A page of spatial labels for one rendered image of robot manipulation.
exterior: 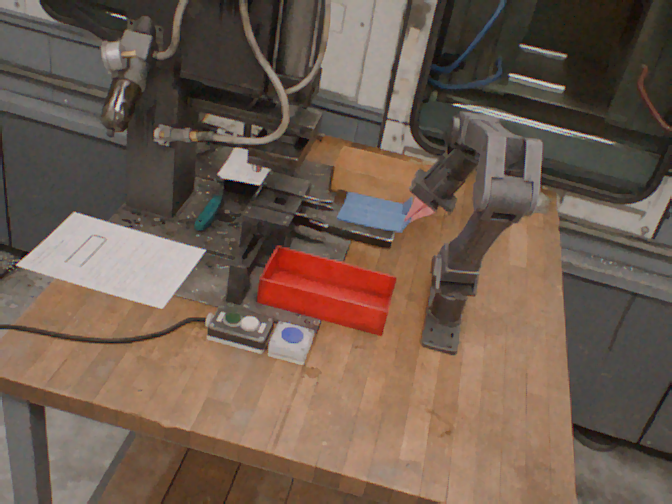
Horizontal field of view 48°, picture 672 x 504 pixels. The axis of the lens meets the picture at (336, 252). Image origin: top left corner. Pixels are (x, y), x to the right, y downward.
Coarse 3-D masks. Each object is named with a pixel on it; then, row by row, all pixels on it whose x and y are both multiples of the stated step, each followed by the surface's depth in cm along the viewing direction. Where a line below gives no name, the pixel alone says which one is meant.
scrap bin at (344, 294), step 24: (288, 264) 154; (312, 264) 153; (336, 264) 152; (264, 288) 144; (288, 288) 143; (312, 288) 152; (336, 288) 153; (360, 288) 153; (384, 288) 152; (312, 312) 145; (336, 312) 143; (360, 312) 142; (384, 312) 141
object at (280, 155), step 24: (192, 96) 151; (216, 96) 156; (240, 96) 156; (240, 120) 151; (264, 120) 150; (312, 120) 151; (264, 144) 148; (288, 144) 150; (312, 144) 158; (288, 168) 147
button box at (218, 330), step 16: (192, 320) 137; (208, 320) 136; (224, 320) 136; (272, 320) 138; (64, 336) 129; (80, 336) 130; (144, 336) 132; (208, 336) 135; (224, 336) 134; (240, 336) 134; (256, 336) 134; (256, 352) 135
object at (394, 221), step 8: (344, 208) 162; (352, 208) 162; (360, 208) 163; (368, 208) 163; (344, 216) 159; (352, 216) 160; (360, 216) 160; (368, 216) 160; (376, 216) 160; (384, 216) 161; (392, 216) 161; (400, 216) 161; (376, 224) 158; (384, 224) 158; (392, 224) 158; (400, 224) 159
